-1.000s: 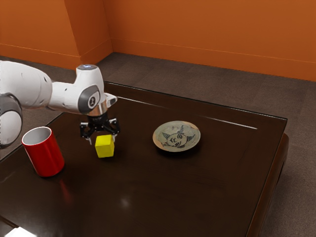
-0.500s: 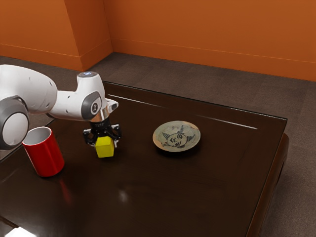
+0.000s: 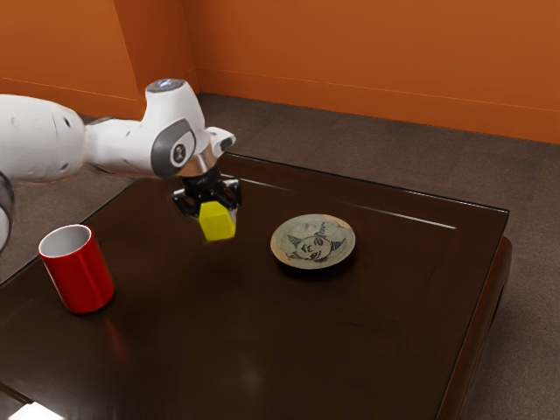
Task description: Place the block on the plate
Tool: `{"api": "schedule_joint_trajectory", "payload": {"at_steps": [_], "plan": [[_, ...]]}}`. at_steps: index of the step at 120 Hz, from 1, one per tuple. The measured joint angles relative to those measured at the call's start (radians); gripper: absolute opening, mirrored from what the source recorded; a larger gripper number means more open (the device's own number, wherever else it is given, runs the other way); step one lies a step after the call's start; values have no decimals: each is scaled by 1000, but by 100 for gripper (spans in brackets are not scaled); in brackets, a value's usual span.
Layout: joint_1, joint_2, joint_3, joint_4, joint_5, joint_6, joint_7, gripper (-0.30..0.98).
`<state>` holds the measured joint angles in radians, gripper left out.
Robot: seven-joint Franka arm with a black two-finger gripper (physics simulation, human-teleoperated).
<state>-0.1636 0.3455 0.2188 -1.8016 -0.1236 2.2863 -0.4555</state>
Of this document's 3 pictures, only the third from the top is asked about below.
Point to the painted ceramic plate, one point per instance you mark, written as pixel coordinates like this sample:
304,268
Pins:
312,243

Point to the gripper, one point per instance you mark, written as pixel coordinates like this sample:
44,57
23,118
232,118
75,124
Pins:
205,186

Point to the yellow block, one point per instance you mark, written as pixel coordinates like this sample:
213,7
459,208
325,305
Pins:
217,221

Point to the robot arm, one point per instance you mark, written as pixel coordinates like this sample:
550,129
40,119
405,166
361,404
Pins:
109,144

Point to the red cup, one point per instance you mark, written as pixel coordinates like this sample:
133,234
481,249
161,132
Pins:
76,269

